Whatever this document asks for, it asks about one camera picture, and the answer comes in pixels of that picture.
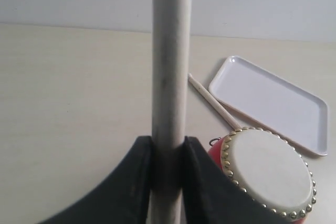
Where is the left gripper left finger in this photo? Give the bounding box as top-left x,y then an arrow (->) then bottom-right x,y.
44,136 -> 153,223

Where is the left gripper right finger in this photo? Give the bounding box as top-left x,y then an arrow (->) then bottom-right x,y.
181,137 -> 286,224

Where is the white drumstick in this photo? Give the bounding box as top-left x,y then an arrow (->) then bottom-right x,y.
188,73 -> 242,131
150,0 -> 192,223

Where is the small red drum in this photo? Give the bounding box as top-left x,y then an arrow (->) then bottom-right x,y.
208,127 -> 317,223

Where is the white plastic tray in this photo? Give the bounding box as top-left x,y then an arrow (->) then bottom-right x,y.
208,56 -> 329,156

